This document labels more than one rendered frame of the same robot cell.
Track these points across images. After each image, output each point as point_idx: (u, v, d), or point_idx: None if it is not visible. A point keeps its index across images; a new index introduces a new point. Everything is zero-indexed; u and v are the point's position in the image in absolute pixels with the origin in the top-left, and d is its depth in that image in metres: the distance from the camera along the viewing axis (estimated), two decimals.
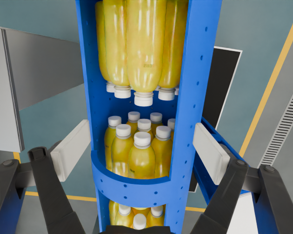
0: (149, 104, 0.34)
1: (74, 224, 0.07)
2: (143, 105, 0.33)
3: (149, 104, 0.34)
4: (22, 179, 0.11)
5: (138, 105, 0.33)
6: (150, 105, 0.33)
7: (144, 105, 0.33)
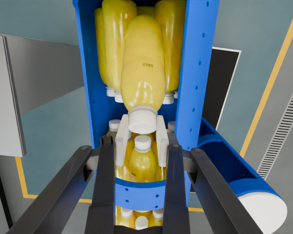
0: (153, 129, 0.21)
1: (108, 215, 0.07)
2: (142, 125, 0.20)
3: (153, 128, 0.21)
4: (95, 162, 0.14)
5: (135, 125, 0.20)
6: (154, 127, 0.20)
7: (143, 125, 0.20)
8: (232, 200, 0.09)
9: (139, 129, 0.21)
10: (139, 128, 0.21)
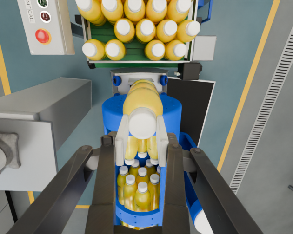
0: (153, 127, 0.21)
1: (108, 215, 0.07)
2: (142, 120, 0.21)
3: (153, 125, 0.21)
4: (96, 162, 0.14)
5: (136, 118, 0.20)
6: (154, 123, 0.21)
7: (144, 120, 0.21)
8: (232, 200, 0.09)
9: (139, 129, 0.21)
10: (139, 127, 0.21)
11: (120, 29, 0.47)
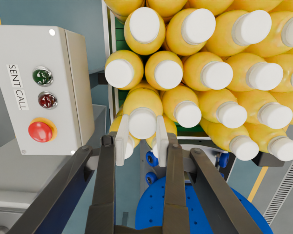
0: (153, 127, 0.21)
1: (108, 215, 0.07)
2: (142, 120, 0.21)
3: (153, 125, 0.21)
4: (96, 162, 0.14)
5: (136, 118, 0.20)
6: (154, 123, 0.21)
7: (144, 120, 0.21)
8: (232, 200, 0.09)
9: (139, 129, 0.21)
10: (139, 127, 0.21)
11: (184, 119, 0.25)
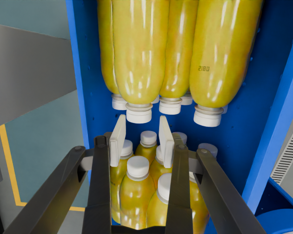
0: None
1: (105, 216, 0.07)
2: None
3: None
4: (89, 163, 0.13)
5: None
6: None
7: None
8: (238, 202, 0.09)
9: None
10: None
11: None
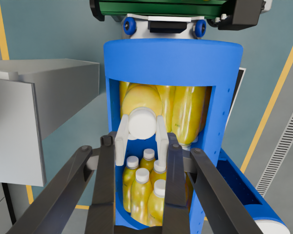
0: None
1: (108, 215, 0.07)
2: None
3: None
4: (95, 162, 0.14)
5: None
6: None
7: None
8: (232, 200, 0.09)
9: None
10: None
11: None
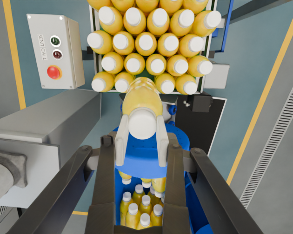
0: (112, 64, 0.46)
1: (108, 215, 0.07)
2: (107, 60, 0.46)
3: (112, 63, 0.46)
4: (95, 162, 0.14)
5: (104, 59, 0.45)
6: (113, 62, 0.46)
7: (108, 60, 0.46)
8: (232, 200, 0.09)
9: (106, 65, 0.46)
10: (106, 64, 0.46)
11: (130, 67, 0.46)
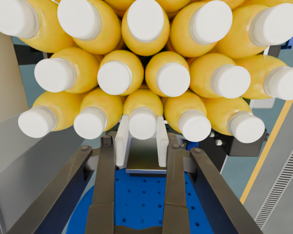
0: (63, 77, 0.18)
1: (108, 215, 0.07)
2: (49, 68, 0.18)
3: (62, 74, 0.18)
4: (95, 162, 0.14)
5: (40, 65, 0.18)
6: (63, 71, 0.18)
7: (51, 67, 0.18)
8: (233, 200, 0.09)
9: (48, 79, 0.18)
10: (47, 76, 0.18)
11: (107, 83, 0.19)
